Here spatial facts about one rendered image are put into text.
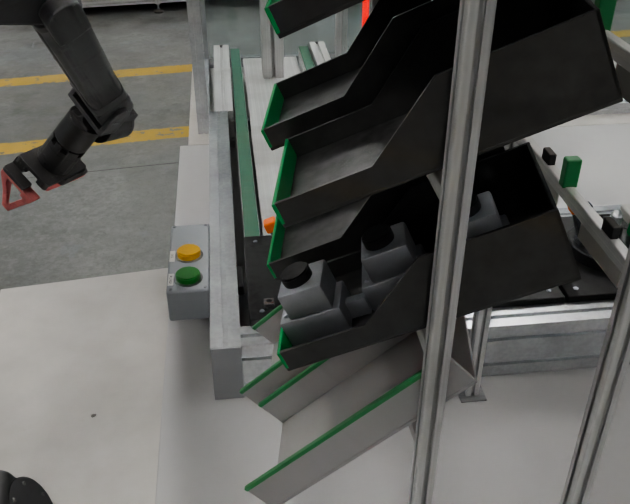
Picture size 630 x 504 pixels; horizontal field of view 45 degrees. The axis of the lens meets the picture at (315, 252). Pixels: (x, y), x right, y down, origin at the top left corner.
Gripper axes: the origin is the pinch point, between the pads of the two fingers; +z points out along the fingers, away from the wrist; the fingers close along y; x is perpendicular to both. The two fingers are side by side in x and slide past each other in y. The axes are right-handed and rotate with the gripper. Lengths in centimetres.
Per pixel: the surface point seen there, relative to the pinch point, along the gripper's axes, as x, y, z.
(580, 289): 71, -20, -53
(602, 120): 70, -120, -56
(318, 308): 39, 35, -51
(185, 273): 27.2, -2.6, -11.1
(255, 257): 33.0, -11.1, -17.6
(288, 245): 34, 19, -43
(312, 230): 34, 17, -46
